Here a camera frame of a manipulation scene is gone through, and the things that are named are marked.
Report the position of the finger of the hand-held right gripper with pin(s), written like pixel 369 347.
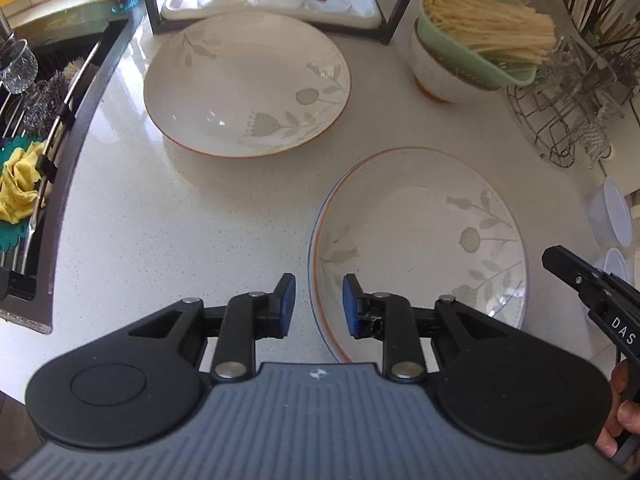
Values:
pixel 562 260

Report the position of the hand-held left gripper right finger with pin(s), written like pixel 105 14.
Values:
pixel 352 310

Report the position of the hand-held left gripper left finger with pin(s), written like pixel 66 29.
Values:
pixel 287 306

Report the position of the floral plate blue rim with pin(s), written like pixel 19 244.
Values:
pixel 311 270

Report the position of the small white bowl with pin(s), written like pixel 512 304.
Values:
pixel 607 215
pixel 620 262

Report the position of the floral plate orange rim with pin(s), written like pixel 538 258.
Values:
pixel 415 220

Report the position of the person's right hand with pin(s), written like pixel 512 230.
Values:
pixel 627 410

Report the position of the white bowl orange base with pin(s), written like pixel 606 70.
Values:
pixel 440 77

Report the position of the large floral plate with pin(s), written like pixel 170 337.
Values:
pixel 240 85

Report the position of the dry noodles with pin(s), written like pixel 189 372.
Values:
pixel 490 25

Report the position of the green colander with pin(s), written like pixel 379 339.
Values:
pixel 434 40

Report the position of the bundle of chopsticks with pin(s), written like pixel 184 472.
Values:
pixel 600 0

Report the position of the steel roll-up drain rack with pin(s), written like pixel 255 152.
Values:
pixel 20 260

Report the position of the black sink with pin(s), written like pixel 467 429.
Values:
pixel 85 110

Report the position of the teal silicone mat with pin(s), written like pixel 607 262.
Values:
pixel 10 237

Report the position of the yellow cloth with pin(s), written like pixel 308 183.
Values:
pixel 20 180

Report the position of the steel wool scrubber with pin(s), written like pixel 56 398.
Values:
pixel 42 105

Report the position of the small teal faucet mat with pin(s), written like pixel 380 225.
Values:
pixel 125 6

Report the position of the textured glass cup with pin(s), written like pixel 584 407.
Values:
pixel 20 70

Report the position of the black metal rack frame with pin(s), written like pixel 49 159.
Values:
pixel 150 10

